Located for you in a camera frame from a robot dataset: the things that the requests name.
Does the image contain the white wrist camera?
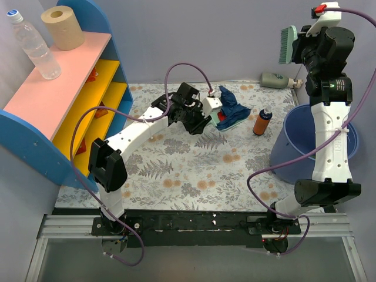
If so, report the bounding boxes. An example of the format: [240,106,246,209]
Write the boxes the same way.
[306,2,342,37]
[202,96,222,117]

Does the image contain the grey lotion bottle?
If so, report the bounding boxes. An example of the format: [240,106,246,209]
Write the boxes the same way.
[260,72,303,89]

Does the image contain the orange item middle shelf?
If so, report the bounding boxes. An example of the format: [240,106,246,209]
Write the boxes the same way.
[94,102,108,119]

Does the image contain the brown toilet paper roll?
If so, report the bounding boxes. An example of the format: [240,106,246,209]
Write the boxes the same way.
[41,5,85,51]

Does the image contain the blue pink yellow shelf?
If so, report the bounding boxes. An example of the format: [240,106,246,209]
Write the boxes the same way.
[1,1,133,190]

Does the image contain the clear plastic water bottle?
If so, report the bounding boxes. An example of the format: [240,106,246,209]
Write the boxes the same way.
[6,9,62,80]

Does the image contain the orange item shelf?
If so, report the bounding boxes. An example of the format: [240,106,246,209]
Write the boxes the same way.
[76,139,86,155]
[94,102,108,119]
[86,67,98,83]

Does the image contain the orange item lower shelf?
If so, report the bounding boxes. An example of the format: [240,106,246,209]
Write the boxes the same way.
[76,139,86,155]

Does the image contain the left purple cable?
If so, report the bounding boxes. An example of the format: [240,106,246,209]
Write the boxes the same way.
[69,62,217,267]

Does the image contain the green dustpan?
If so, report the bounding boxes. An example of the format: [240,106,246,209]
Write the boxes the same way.
[210,112,246,132]

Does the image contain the orange spray bottle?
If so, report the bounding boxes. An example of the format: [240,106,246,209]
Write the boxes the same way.
[253,107,273,136]

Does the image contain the dark blue paper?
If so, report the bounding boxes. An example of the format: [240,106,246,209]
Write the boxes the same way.
[216,85,250,131]

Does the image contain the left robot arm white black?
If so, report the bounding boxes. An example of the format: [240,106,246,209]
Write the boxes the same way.
[88,83,222,235]

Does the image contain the red paper scrap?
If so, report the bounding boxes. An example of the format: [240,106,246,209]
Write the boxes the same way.
[218,113,226,121]

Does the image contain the green hand brush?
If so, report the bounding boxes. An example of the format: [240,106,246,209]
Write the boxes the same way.
[278,25,297,65]

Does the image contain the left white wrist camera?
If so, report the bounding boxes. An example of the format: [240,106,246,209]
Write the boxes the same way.
[202,96,222,117]

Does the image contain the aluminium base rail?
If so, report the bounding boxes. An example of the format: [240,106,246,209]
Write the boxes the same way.
[26,209,367,281]

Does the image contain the blue plastic bucket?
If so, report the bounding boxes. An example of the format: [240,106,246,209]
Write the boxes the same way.
[270,102,358,184]

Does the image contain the orange item upper shelf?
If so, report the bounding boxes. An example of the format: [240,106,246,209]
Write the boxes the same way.
[86,67,98,83]

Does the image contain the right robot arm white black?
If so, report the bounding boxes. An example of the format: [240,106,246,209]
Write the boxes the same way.
[266,25,361,234]

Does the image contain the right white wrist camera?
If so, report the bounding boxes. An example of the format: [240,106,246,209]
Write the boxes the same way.
[306,2,342,37]

